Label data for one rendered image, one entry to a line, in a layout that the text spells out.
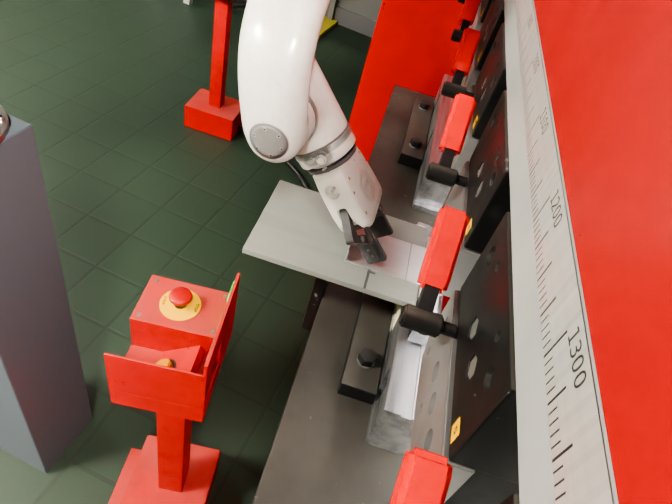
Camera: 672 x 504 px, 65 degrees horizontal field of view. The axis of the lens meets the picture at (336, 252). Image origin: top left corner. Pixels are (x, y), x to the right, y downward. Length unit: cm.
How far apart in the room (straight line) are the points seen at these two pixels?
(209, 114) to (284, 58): 216
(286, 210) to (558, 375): 65
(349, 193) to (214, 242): 152
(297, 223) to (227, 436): 101
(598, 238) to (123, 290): 187
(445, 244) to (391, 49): 121
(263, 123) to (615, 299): 45
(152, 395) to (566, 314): 78
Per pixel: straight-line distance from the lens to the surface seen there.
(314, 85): 66
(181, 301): 94
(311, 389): 79
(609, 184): 26
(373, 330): 84
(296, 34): 58
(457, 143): 56
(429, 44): 156
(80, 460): 171
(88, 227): 225
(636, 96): 27
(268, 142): 61
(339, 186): 69
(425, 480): 27
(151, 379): 91
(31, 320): 123
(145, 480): 153
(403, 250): 83
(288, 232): 80
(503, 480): 37
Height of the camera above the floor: 154
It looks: 43 degrees down
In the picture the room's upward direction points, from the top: 18 degrees clockwise
